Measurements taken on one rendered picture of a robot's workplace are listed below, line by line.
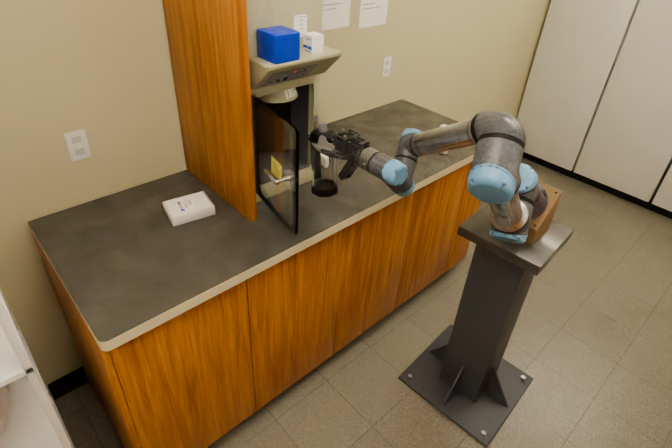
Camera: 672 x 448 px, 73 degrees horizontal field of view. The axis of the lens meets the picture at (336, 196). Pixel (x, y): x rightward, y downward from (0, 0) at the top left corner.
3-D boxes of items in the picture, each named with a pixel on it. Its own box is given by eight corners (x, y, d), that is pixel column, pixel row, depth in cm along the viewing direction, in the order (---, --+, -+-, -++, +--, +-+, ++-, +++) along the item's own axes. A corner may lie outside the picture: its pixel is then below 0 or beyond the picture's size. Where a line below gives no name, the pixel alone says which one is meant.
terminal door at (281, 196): (259, 194, 176) (254, 94, 154) (297, 237, 155) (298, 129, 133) (257, 194, 176) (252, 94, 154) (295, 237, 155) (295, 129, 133)
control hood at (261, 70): (248, 88, 154) (246, 58, 148) (320, 71, 173) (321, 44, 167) (268, 98, 147) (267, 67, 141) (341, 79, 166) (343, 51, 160)
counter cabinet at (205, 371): (90, 383, 214) (30, 230, 165) (384, 221, 335) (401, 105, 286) (153, 503, 174) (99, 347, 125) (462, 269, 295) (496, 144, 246)
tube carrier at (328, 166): (304, 188, 172) (301, 134, 161) (325, 178, 178) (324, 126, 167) (323, 198, 165) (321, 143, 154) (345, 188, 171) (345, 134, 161)
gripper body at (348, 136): (348, 127, 155) (374, 140, 148) (347, 150, 160) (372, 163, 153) (332, 133, 151) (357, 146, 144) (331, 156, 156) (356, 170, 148)
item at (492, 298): (532, 380, 228) (599, 238, 179) (486, 448, 198) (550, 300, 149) (450, 325, 255) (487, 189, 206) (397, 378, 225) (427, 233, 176)
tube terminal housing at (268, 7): (220, 177, 194) (201, -21, 152) (282, 156, 213) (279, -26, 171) (254, 203, 179) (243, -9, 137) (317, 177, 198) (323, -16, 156)
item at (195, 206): (163, 210, 172) (161, 201, 170) (204, 199, 180) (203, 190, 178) (173, 227, 164) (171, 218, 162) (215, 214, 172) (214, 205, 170)
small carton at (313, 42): (302, 50, 159) (303, 33, 155) (314, 48, 161) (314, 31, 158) (311, 54, 155) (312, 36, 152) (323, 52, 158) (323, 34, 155)
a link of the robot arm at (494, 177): (535, 209, 156) (523, 134, 111) (526, 250, 153) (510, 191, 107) (499, 203, 162) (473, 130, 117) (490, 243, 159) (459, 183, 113)
